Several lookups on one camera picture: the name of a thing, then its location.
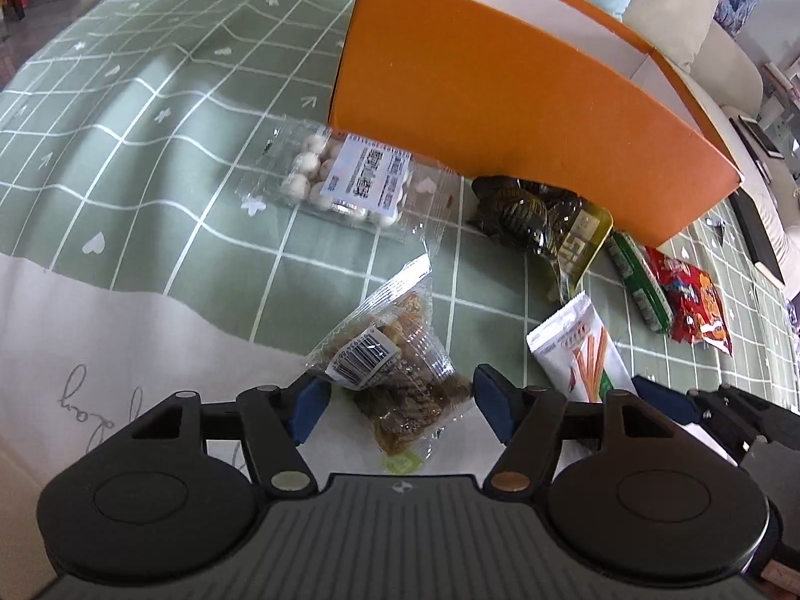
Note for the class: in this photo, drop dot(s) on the black notebook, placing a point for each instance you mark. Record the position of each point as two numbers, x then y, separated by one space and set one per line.
759 237

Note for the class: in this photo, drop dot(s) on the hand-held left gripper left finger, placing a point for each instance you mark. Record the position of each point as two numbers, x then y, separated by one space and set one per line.
309 406

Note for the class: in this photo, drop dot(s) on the green sausage packet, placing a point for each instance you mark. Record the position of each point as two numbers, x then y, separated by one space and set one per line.
637 275

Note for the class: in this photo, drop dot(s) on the orange cardboard box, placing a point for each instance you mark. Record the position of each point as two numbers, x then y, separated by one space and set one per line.
500 94

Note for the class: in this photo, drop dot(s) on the dark brown gold snack packet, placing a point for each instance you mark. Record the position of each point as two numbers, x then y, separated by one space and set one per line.
519 209

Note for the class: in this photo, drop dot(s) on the white spicy strips packet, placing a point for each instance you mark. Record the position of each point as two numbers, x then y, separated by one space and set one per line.
562 344

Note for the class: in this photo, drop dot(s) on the red cartoon snack packet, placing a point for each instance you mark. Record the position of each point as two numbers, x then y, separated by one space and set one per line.
694 300

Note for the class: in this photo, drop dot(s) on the pink white desk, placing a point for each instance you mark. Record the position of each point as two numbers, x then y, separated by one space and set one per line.
784 87

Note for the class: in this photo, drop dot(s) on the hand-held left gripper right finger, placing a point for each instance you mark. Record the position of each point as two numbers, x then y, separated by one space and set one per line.
494 403

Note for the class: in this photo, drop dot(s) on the smartphone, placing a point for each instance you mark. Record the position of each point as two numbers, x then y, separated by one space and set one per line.
767 142

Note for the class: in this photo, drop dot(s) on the beige pillow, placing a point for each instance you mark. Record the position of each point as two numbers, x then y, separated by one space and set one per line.
669 6

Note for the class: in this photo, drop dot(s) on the clear pack of white eggs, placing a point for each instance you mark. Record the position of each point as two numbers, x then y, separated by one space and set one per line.
306 169

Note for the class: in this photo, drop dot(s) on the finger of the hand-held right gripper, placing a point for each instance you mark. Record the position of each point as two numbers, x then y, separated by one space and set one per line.
662 397

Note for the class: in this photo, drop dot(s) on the clear brown snack packet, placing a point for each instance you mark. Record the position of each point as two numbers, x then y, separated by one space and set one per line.
400 381

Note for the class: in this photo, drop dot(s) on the beige sofa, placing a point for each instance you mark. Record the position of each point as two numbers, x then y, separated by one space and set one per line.
731 69

